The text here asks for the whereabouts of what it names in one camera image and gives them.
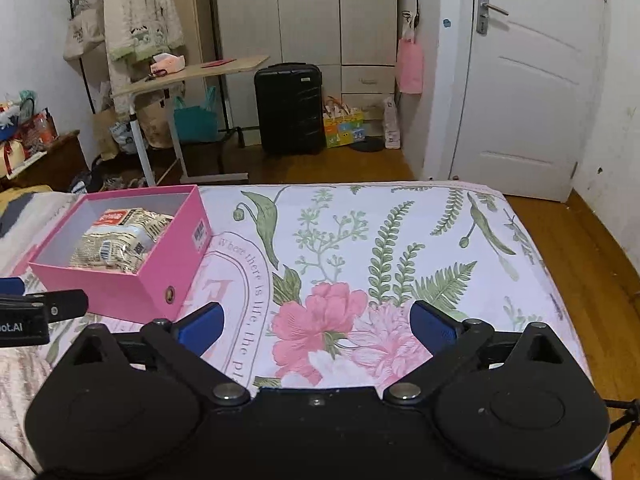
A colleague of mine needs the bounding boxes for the light blue plastic bag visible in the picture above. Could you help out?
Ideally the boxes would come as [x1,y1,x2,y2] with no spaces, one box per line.
[110,120,138,155]

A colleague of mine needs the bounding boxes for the colourful cardboard box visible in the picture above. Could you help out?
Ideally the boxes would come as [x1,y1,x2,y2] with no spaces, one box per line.
[322,95,366,148]

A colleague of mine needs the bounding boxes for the brown paper bag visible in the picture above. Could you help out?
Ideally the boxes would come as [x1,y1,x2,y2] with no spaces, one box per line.
[140,95,176,148]
[92,107,121,161]

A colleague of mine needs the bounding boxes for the beige tote bag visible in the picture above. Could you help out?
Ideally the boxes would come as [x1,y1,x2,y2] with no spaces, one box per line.
[63,7,106,61]

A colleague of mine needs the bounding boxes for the pair of sneakers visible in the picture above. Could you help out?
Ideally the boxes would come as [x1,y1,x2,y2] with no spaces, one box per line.
[102,175,151,192]

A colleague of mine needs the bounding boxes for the wooden nightstand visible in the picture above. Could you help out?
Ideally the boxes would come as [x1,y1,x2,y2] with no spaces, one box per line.
[0,130,83,193]

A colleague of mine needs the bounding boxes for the metal door handle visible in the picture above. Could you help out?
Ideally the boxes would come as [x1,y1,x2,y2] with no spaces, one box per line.
[476,0,510,36]

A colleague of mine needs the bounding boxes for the pink cardboard box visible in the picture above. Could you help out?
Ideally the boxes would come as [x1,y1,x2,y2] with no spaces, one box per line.
[27,185,213,325]

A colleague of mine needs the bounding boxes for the blue basket with items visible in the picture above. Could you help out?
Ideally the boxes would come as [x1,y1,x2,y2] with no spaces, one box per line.
[0,102,21,143]

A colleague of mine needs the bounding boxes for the black tripod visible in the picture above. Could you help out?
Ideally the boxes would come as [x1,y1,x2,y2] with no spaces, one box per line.
[602,397,640,463]

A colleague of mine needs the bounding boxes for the yellow pillow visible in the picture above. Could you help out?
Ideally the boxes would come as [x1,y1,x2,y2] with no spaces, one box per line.
[0,185,53,211]

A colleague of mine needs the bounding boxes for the red and white shopping bag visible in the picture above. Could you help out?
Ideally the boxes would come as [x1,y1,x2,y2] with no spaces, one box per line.
[17,107,58,153]

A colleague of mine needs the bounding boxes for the black bag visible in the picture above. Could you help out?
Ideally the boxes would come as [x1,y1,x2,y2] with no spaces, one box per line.
[70,155,108,193]

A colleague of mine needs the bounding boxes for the cream bag with red ribbon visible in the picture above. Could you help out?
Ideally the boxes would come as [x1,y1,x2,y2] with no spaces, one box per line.
[0,137,28,178]

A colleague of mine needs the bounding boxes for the black clothes rack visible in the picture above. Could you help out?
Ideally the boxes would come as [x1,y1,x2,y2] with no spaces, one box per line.
[67,0,246,148]

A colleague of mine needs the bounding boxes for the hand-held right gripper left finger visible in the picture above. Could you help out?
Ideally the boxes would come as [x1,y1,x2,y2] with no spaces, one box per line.
[62,302,251,406]

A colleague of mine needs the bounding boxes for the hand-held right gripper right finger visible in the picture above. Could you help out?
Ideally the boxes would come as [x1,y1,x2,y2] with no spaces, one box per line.
[384,301,576,406]

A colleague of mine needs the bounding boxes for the white wardrobe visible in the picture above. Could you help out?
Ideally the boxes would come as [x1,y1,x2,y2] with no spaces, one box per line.
[210,0,401,128]

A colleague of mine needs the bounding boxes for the wooden side table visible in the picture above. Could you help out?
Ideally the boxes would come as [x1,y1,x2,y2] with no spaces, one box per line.
[111,55,271,188]

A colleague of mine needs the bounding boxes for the grey bed cover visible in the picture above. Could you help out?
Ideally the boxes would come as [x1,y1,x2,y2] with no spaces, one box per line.
[0,192,38,238]

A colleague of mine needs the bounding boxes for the pink paper bag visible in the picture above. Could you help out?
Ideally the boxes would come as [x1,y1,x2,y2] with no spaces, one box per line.
[396,37,425,95]

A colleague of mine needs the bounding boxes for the cream fluffy robe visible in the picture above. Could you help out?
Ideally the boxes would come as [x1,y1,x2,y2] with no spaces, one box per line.
[103,0,185,111]

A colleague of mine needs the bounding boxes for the pink tissue box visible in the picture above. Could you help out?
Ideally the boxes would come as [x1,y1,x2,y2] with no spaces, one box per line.
[150,52,186,75]

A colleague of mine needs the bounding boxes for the teal bag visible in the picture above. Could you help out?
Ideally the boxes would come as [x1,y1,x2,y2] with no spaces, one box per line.
[172,86,221,143]

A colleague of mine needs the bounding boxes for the white door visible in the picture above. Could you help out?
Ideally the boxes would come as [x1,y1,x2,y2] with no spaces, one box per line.
[450,0,608,203]

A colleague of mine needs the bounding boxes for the black suitcase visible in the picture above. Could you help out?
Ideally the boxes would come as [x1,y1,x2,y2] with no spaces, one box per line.
[254,63,326,156]

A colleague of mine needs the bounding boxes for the large beige snack packet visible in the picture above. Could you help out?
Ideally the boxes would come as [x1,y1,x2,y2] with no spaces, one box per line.
[69,207,175,275]

